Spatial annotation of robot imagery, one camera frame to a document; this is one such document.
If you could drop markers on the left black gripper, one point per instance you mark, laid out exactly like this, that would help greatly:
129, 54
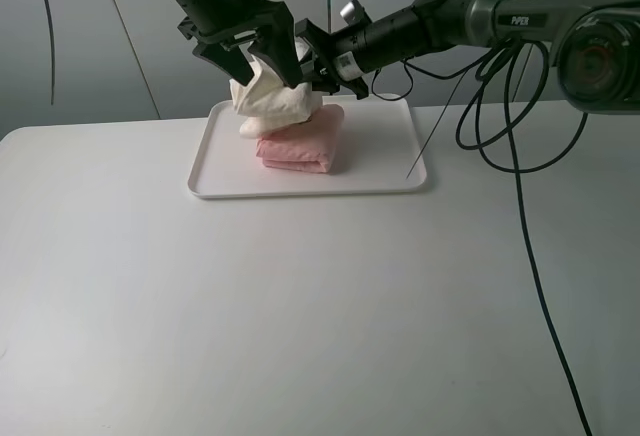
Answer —
215, 28

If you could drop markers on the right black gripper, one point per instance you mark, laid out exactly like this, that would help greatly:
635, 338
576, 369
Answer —
319, 67

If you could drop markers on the cream white terry towel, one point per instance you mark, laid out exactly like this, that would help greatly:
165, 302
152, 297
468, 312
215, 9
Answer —
266, 104

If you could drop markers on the pink terry towel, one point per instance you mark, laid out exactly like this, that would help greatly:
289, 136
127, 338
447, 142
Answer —
306, 147

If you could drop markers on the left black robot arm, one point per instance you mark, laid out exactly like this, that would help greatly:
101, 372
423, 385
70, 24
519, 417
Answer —
221, 27

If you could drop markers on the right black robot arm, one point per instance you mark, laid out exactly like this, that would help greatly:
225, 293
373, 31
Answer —
594, 44

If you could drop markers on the white rectangular plastic tray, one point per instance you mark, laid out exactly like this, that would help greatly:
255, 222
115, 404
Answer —
378, 152

